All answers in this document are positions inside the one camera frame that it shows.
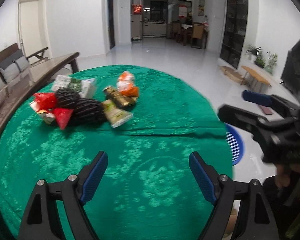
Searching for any white door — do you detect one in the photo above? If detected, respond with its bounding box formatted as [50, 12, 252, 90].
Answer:
[18, 0, 47, 58]

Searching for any dark wooden table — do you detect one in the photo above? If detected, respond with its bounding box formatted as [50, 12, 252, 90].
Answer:
[0, 52, 80, 153]

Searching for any dining table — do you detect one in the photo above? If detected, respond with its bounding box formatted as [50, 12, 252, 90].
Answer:
[181, 24, 194, 42]

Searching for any black ribbed snack packet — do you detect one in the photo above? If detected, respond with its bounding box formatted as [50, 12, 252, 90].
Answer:
[70, 99, 107, 127]

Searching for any dark glass cabinet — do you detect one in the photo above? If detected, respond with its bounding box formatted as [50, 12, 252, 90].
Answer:
[219, 0, 248, 70]

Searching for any small white carton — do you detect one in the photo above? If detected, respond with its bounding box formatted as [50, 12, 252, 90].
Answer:
[79, 78, 97, 99]

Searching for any white and green milk carton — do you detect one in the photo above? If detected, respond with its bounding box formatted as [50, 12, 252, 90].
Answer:
[51, 74, 82, 93]

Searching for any wooden dining chair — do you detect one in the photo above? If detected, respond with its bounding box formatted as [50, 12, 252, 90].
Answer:
[191, 22, 207, 49]
[170, 21, 183, 43]

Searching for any light grey cushion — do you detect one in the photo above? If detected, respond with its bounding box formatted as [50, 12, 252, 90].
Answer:
[14, 56, 31, 72]

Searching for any blue plastic basket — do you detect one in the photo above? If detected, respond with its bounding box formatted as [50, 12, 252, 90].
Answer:
[225, 124, 244, 166]

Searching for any potted green plant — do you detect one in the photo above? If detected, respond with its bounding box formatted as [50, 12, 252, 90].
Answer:
[254, 55, 267, 68]
[245, 44, 262, 62]
[264, 52, 278, 75]

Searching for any green and white pouch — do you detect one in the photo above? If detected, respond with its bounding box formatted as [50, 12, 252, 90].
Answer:
[101, 100, 133, 128]

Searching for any green floral tablecloth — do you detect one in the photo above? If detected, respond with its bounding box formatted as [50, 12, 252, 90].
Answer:
[0, 65, 240, 240]

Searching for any wooden sofa bench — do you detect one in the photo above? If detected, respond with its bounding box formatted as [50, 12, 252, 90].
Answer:
[0, 42, 49, 90]

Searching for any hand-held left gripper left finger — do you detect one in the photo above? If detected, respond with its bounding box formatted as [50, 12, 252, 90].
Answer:
[17, 151, 108, 240]

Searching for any black foam net sleeve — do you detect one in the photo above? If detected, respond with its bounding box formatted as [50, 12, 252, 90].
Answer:
[55, 87, 82, 110]

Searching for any green and gold wrapper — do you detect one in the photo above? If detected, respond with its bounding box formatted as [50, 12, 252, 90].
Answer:
[103, 86, 138, 108]

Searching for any person's right hand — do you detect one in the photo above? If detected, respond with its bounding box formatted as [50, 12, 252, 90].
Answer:
[275, 164, 293, 189]

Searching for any small wooden bench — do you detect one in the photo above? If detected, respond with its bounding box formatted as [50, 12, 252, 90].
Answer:
[241, 65, 271, 93]

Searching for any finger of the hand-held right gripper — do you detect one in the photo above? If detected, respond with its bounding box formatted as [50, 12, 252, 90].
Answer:
[242, 90, 300, 117]
[217, 104, 274, 137]

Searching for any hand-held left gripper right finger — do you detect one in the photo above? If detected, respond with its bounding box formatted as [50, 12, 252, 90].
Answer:
[189, 151, 280, 240]

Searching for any orange and white wrapper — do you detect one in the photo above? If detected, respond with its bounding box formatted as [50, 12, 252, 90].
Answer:
[116, 71, 140, 98]

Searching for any black television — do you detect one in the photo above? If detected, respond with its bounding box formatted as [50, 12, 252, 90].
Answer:
[281, 39, 300, 98]

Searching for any red snack wrapper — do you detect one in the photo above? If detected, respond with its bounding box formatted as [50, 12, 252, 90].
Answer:
[41, 107, 75, 130]
[29, 92, 58, 113]

